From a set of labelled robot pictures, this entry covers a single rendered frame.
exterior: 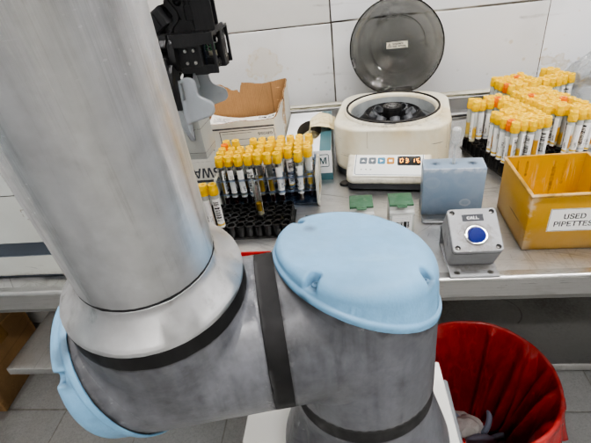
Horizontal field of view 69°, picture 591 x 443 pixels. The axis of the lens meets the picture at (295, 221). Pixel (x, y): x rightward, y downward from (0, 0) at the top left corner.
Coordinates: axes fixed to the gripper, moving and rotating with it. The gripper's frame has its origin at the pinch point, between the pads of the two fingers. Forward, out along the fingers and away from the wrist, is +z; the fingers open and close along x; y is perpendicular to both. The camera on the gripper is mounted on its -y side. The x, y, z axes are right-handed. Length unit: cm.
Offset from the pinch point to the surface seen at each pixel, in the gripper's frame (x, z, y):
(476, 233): -8.0, 15.0, 42.0
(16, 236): -11.1, 13.3, -30.5
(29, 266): -11.1, 19.7, -31.2
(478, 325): 22, 66, 54
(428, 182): 6.1, 14.4, 36.8
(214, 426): 14, 110, -25
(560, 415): -3, 65, 65
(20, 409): 15, 110, -100
